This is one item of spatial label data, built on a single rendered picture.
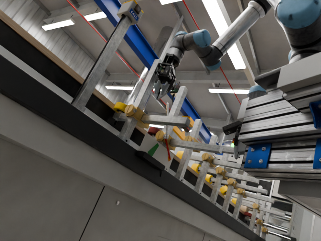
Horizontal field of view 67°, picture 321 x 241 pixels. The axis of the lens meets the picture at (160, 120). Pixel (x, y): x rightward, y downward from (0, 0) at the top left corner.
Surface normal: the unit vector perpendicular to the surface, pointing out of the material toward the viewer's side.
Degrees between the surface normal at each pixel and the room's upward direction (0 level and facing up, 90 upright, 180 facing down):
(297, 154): 90
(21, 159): 90
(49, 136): 90
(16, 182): 90
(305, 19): 151
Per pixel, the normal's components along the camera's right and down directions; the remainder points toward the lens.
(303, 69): -0.81, -0.47
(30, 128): 0.77, 0.06
